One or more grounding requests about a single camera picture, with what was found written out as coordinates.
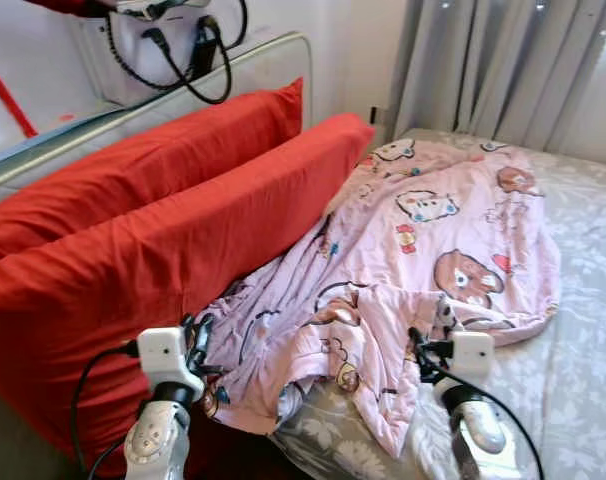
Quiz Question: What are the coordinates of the pink cartoon print blanket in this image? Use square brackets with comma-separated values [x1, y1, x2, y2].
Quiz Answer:
[193, 138, 562, 461]

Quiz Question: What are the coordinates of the long red cushion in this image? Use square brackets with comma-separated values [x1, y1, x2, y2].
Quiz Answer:
[0, 112, 376, 479]
[0, 78, 306, 263]

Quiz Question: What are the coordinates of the beige floral bedspread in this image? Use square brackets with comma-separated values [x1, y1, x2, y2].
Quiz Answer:
[268, 128, 606, 480]

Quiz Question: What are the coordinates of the white appliance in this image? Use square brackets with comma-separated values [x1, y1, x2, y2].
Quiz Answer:
[78, 10, 239, 106]

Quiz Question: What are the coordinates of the grey pleated curtain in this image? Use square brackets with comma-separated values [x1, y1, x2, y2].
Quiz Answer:
[388, 0, 606, 169]

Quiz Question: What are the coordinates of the red object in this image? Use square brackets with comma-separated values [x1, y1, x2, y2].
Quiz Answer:
[23, 0, 119, 18]

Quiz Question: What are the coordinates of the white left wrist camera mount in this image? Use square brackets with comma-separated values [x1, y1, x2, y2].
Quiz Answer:
[135, 326, 206, 401]

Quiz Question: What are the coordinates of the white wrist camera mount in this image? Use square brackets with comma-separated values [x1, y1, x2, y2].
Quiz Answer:
[431, 332, 496, 406]
[135, 326, 206, 401]

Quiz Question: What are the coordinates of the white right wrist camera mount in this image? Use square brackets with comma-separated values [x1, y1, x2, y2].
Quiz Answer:
[431, 332, 496, 406]

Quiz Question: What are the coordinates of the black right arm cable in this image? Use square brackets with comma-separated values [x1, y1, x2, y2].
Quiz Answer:
[413, 350, 546, 480]

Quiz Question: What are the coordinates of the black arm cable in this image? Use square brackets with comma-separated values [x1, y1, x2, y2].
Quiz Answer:
[71, 340, 142, 480]
[413, 350, 546, 480]

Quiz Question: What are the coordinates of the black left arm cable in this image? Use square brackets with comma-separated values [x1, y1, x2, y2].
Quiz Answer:
[71, 340, 142, 480]

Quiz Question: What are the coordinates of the black coiled cable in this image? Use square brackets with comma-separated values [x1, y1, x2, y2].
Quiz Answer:
[105, 0, 250, 106]

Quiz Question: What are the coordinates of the red strap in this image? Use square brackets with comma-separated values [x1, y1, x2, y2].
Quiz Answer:
[0, 60, 39, 139]

